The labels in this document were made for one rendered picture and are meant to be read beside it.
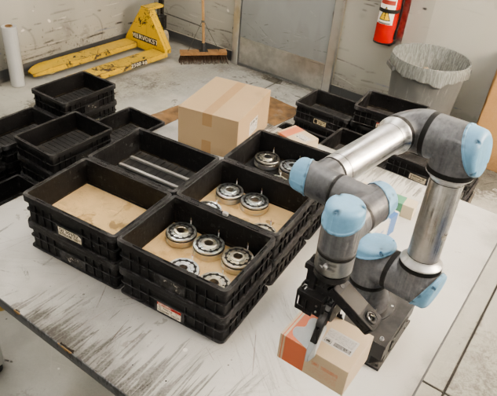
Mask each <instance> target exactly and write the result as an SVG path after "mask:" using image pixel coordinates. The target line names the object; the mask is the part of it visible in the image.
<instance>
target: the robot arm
mask: <svg viewBox="0 0 497 396"><path fill-rule="evenodd" d="M404 152H413V153H415V154H417V155H419V156H422V157H424V158H427V159H428V161H427V164H426V171H427V172H428V174H429V180H428V183H427V186H426V191H425V194H424V197H423V199H422V204H421V207H420V210H419V213H418V217H417V220H416V223H415V227H414V230H413V233H412V236H411V241H410V244H409V246H408V248H406V249H404V250H403V251H399V250H397V243H396V242H395V240H394V239H393V238H392V237H391V236H388V235H385V234H383V233H369V232H370V231H372V229H374V228H375V227H376V226H378V225H379V224H380V223H382V222H384V221H385V220H386V219H387V218H388V217H389V216H390V215H391V214H392V213H393V212H394V211H395V210H396V209H397V206H398V197H397V193H396V191H395V190H394V188H393V187H392V186H391V185H390V184H388V183H387V182H384V181H373V182H370V183H368V184H367V185H366V184H364V183H363V182H361V181H358V180H356V179H357V178H358V177H359V176H361V175H362V174H364V173H366V172H368V171H369V170H370V169H372V168H373V167H375V166H377V165H378V164H380V163H381V162H383V161H384V160H386V159H388V158H389V157H390V156H392V155H394V154H395V155H399V154H402V153H404ZM491 153H492V134H491V133H490V131H489V130H487V129H485V128H483V127H481V126H478V125H477V124H476V123H469V122H467V121H465V120H462V119H458V118H455V117H453V116H450V115H446V114H444V113H441V112H438V111H436V110H433V109H428V108H418V109H411V110H407V111H402V112H398V113H395V114H393V115H390V116H388V117H387V118H385V119H383V120H382V121H381V122H380V124H379V125H378V127H377V128H376V129H374V130H372V131H371V132H369V133H367V134H365V135H364V136H362V137H359V138H358V139H356V140H355V141H353V142H351V143H349V144H347V145H346V146H344V147H342V148H340V149H339V150H337V151H336V152H333V153H331V154H330V155H329V156H326V157H325V158H323V159H321V160H319V161H315V160H314V159H310V158H308V157H302V158H300V159H299V160H297V161H296V162H295V164H294V165H293V167H292V168H291V172H290V174H289V175H290V177H289V183H290V186H291V188H292V189H294V190H296V191H297V192H299V193H301V194H302V195H303V196H307V197H309V198H311V199H313V200H315V201H316V202H318V203H320V204H322V205H324V206H325V208H324V211H323V213H322V217H321V227H320V234H319V239H318V243H317V248H316V253H314V254H313V255H312V257H311V258H310V259H309V260H307V261H306V262H305V268H306V269H308V270H307V275H306V279H305V280H304V281H303V282H302V283H301V285H300V286H299V288H298V289H297V294H296V298H295V303H294V307H295V308H297V309H299V310H300V311H302V313H304V314H307V315H309V316H310V317H311V316H312V315H314V316H316V317H318V319H316V318H311V319H309V321H308V324H307V325H306V326H305V327H298V326H297V327H295V328H294V330H293V336H294V337H295V338H296V339H297V340H298V341H299V342H300V343H301V344H302V345H303V346H304V347H305V348H306V350H307V351H306V354H305V361H306V362H308V361H310V360H311V359H312V358H314V357H315V356H316V352H317V350H318V348H319V346H320V342H321V339H322V338H323V336H324V334H325V332H326V330H327V326H326V325H327V322H328V321H329V322H332V321H333V320H334V319H335V317H336V316H337V317H339V318H341V319H342V320H344V317H345V315H347V316H348V317H349V319H350V320H351V321H352V322H353V323H354V324H355V325H356V326H357V327H358V329H359V330H361V331H362V333H363V334H365V335H367V334H369V333H371V332H373V331H374V330H375V329H376V328H377V327H378V325H379V324H380V322H381V321H382V318H381V316H380V315H379V314H382V313H383V312H385V311H386V309H387V308H388V305H389V292H392V293H393V294H394V295H397V296H399V297H400V298H402V299H404V300H406V301H407V302H409V303H410V304H413V305H415V306H417V307H419V308H426V307H427V306H428V305H429V304H430V303H431V302H432V301H433V300H434V299H435V298H436V297H437V295H438V294H439V292H440V290H441V289H442V287H443V286H444V284H445V282H446V280H447V275H446V274H444V273H442V272H441V271H442V269H443V266H444V265H443V263H442V261H441V259H440V255H441V253H442V251H443V248H444V244H445V241H446V239H447V236H448V232H449V229H450V227H451V223H452V220H453V218H454V216H455V212H456V209H457V206H458V204H459V200H460V197H461V195H462V191H463V188H464V185H466V184H469V183H471V182H472V181H473V179H474V178H478V177H480V176H481V175H482V174H483V172H484V170H485V168H486V166H487V163H488V161H489V159H490V156H491ZM306 284H307V285H306ZM302 286H303V287H302ZM298 296H299V299H298ZM297 301H298V303H297Z"/></svg>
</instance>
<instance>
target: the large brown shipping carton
mask: <svg viewBox="0 0 497 396"><path fill-rule="evenodd" d="M270 93H271V90H268V89H265V88H261V87H258V86H252V85H249V84H246V83H241V82H236V81H232V80H229V79H223V78H220V77H217V76H216V77H215V78H214V79H212V80H211V81H209V82H208V83H207V84H206V85H205V86H203V87H202V88H201V89H199V90H198V91H197V92H195V93H194V94H193V95H192V96H191V97H189V98H188V99H187V100H185V101H184V102H182V103H181V104H180V105H178V141H179V142H181V143H183V144H186V145H189V146H192V147H194V148H196V149H200V150H202V151H204V152H208V153H210V154H213V155H216V156H221V157H224V156H225V155H226V154H227V153H229V152H230V151H232V150H233V149H234V148H235V147H236V146H238V145H239V144H241V143H242V142H243V141H245V140H246V139H248V138H249V137H250V136H251V135H252V134H254V133H255V132H256V131H258V130H264V129H265V128H266V127H267V122H268V114H269V101H270Z"/></svg>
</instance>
